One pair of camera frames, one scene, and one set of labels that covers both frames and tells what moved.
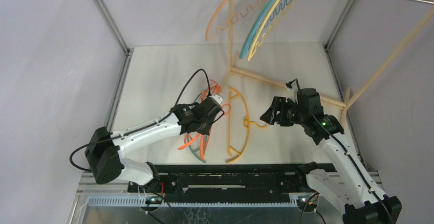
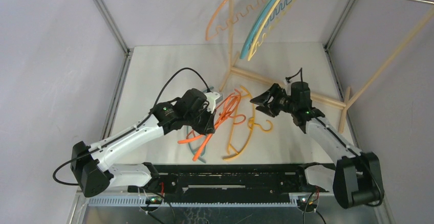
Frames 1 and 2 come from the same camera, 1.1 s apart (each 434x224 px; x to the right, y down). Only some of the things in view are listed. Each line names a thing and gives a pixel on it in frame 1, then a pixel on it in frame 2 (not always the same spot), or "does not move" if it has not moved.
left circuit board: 153,200 does not move
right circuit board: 306,204 does not move
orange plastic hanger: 205,135 to 191,139
